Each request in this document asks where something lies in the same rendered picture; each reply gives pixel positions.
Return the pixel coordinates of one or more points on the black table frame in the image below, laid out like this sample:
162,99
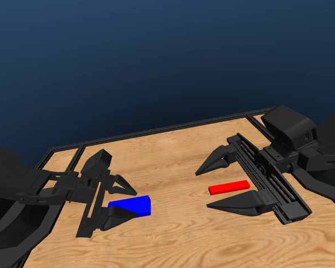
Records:
162,129

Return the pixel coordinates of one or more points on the thin red peg bar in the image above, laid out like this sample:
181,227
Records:
229,187

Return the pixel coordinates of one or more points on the blue hollow socket block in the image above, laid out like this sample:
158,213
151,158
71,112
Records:
136,203

